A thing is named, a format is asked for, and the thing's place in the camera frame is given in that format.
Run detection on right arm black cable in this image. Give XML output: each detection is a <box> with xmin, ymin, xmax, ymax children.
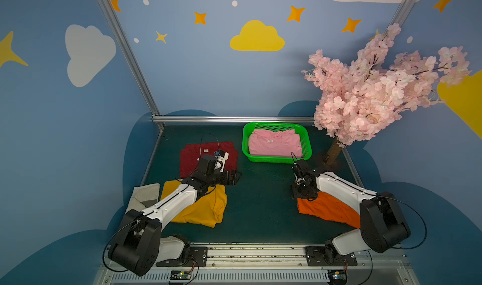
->
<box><xmin>376</xmin><ymin>195</ymin><xmax>428</xmax><ymax>251</ymax></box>

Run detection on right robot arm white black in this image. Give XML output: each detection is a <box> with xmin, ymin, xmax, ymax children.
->
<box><xmin>292</xmin><ymin>160</ymin><xmax>411</xmax><ymax>256</ymax></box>

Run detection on green plastic basket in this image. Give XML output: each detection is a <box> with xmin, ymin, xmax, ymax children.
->
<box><xmin>242</xmin><ymin>123</ymin><xmax>313</xmax><ymax>164</ymax></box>

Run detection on right aluminium frame post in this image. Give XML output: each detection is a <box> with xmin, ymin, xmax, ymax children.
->
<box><xmin>388</xmin><ymin>0</ymin><xmax>416</xmax><ymax>27</ymax></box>

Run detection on right circuit board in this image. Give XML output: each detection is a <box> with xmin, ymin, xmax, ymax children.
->
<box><xmin>328</xmin><ymin>270</ymin><xmax>348</xmax><ymax>285</ymax></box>

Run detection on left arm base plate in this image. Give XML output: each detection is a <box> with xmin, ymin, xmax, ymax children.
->
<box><xmin>155</xmin><ymin>246</ymin><xmax>208</xmax><ymax>267</ymax></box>

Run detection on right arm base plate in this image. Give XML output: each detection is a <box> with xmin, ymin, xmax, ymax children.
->
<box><xmin>305</xmin><ymin>244</ymin><xmax>358</xmax><ymax>267</ymax></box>

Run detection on left circuit board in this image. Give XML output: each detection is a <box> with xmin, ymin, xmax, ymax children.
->
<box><xmin>169</xmin><ymin>270</ymin><xmax>193</xmax><ymax>282</ymax></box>

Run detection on pink t-shirt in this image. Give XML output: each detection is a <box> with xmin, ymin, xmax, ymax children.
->
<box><xmin>248</xmin><ymin>129</ymin><xmax>303</xmax><ymax>158</ymax></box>

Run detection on orange t-shirt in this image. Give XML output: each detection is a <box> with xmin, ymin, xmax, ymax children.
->
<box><xmin>297</xmin><ymin>192</ymin><xmax>360</xmax><ymax>229</ymax></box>

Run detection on pink artificial blossom tree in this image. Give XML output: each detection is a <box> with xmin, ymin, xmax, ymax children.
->
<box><xmin>303</xmin><ymin>24</ymin><xmax>470</xmax><ymax>167</ymax></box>

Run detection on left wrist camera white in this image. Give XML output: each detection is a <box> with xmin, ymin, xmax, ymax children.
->
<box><xmin>215</xmin><ymin>150</ymin><xmax>229</xmax><ymax>173</ymax></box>

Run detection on dark red t-shirt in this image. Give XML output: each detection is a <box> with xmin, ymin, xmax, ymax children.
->
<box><xmin>179</xmin><ymin>141</ymin><xmax>238</xmax><ymax>178</ymax></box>

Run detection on aluminium frame post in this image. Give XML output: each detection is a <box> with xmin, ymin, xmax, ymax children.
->
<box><xmin>388</xmin><ymin>0</ymin><xmax>416</xmax><ymax>27</ymax></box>
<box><xmin>97</xmin><ymin>0</ymin><xmax>164</xmax><ymax>132</ymax></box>

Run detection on left aluminium frame post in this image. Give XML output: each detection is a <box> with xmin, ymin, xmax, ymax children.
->
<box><xmin>97</xmin><ymin>0</ymin><xmax>164</xmax><ymax>132</ymax></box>

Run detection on circuit board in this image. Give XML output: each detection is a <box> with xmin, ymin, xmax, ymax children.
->
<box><xmin>169</xmin><ymin>270</ymin><xmax>193</xmax><ymax>282</ymax></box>
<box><xmin>328</xmin><ymin>270</ymin><xmax>348</xmax><ymax>285</ymax></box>

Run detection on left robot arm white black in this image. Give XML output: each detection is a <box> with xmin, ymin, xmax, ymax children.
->
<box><xmin>102</xmin><ymin>151</ymin><xmax>242</xmax><ymax>276</ymax></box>

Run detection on beige work glove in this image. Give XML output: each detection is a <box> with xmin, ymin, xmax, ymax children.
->
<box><xmin>126</xmin><ymin>183</ymin><xmax>160</xmax><ymax>213</ymax></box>

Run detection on aluminium front rail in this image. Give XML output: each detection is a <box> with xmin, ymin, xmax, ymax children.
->
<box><xmin>94</xmin><ymin>242</ymin><xmax>419</xmax><ymax>284</ymax></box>

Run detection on yellow t-shirt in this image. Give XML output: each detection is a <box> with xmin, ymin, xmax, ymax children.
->
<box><xmin>171</xmin><ymin>185</ymin><xmax>227</xmax><ymax>228</ymax></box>

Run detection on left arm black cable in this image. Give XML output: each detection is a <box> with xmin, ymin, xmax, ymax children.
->
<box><xmin>199</xmin><ymin>132</ymin><xmax>221</xmax><ymax>154</ymax></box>

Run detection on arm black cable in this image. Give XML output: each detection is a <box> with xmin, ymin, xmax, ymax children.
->
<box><xmin>376</xmin><ymin>195</ymin><xmax>428</xmax><ymax>251</ymax></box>
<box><xmin>199</xmin><ymin>132</ymin><xmax>221</xmax><ymax>154</ymax></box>

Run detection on aluminium back frame bar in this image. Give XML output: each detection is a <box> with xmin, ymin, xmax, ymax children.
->
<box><xmin>152</xmin><ymin>116</ymin><xmax>314</xmax><ymax>124</ymax></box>

